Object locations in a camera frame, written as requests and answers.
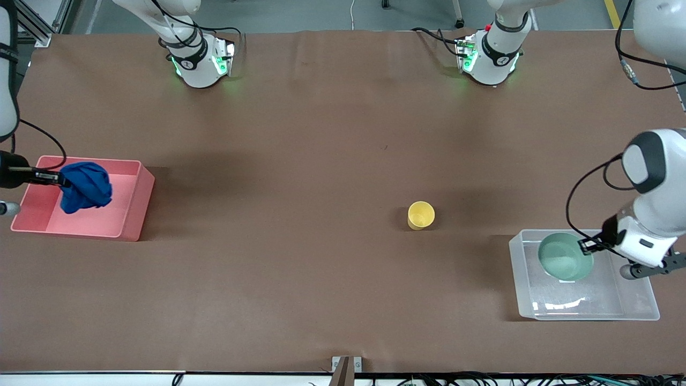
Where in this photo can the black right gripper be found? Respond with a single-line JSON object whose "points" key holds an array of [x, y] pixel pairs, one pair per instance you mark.
{"points": [[12, 170]]}

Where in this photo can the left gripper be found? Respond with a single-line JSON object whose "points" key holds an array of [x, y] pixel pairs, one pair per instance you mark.
{"points": [[609, 232]]}

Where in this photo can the green plastic bowl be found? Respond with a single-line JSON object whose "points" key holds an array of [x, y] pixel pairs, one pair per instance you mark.
{"points": [[563, 260]]}

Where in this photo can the blue microfiber cloth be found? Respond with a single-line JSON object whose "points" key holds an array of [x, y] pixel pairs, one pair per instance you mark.
{"points": [[86, 187]]}

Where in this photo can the yellow plastic cup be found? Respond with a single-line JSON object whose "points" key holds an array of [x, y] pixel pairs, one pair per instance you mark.
{"points": [[421, 215]]}

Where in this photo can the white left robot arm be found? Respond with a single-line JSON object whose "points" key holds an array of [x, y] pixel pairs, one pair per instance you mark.
{"points": [[662, 161]]}

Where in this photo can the clear plastic box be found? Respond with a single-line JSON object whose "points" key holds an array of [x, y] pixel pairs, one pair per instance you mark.
{"points": [[589, 303]]}

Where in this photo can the pink plastic box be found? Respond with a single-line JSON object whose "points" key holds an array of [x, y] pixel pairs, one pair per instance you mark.
{"points": [[134, 214]]}

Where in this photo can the aluminium frame profile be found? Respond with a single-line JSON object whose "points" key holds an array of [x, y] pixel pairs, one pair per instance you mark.
{"points": [[37, 24]]}

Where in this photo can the metal table edge bracket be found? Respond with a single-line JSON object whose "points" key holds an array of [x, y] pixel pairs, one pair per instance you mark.
{"points": [[346, 367]]}

